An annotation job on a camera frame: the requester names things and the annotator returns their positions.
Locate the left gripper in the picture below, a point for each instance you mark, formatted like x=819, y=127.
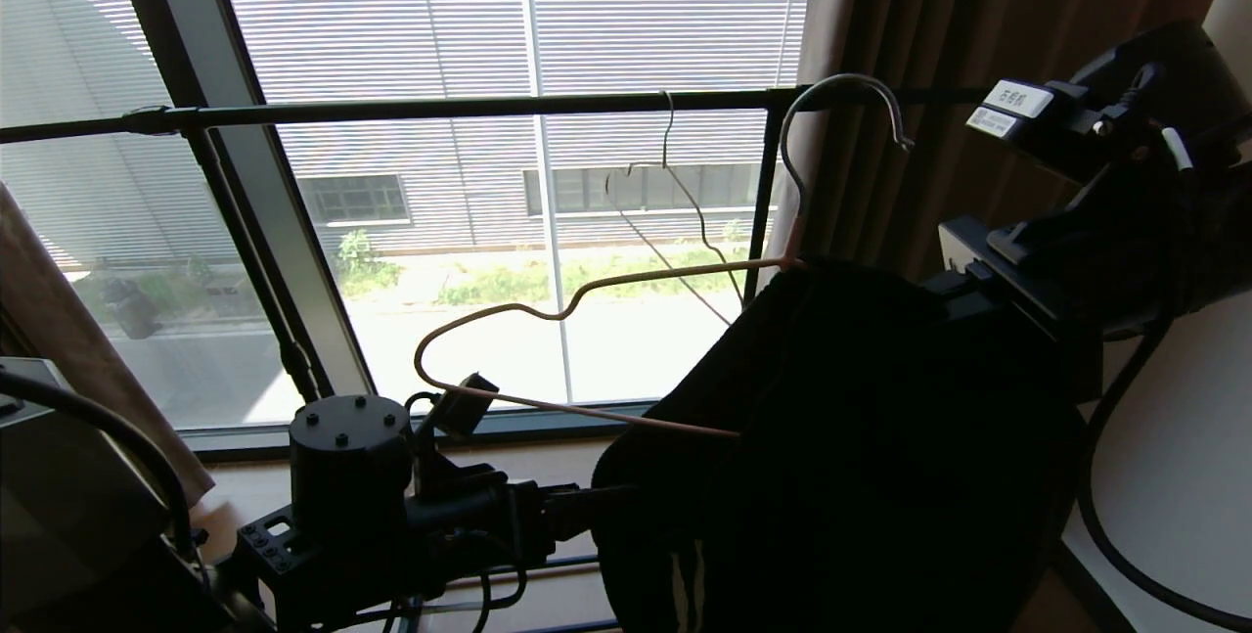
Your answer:
x=479, y=520

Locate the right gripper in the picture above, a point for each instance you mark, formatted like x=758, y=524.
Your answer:
x=1037, y=320

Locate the black garment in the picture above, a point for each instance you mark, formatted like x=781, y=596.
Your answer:
x=861, y=467

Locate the pink clothes hanger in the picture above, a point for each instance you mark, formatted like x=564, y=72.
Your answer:
x=685, y=274
x=666, y=134

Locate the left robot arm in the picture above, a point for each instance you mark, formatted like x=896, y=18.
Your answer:
x=347, y=476

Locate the black clothes rack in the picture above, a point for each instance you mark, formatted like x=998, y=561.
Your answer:
x=391, y=110

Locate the brown curtain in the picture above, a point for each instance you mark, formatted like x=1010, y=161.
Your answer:
x=929, y=7
x=59, y=320

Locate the window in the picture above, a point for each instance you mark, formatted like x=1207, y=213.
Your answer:
x=411, y=26

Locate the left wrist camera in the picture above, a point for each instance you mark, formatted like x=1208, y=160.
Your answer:
x=468, y=406

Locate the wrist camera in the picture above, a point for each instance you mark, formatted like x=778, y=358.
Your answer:
x=468, y=406
x=1125, y=95

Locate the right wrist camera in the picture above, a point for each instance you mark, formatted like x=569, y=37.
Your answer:
x=1125, y=95

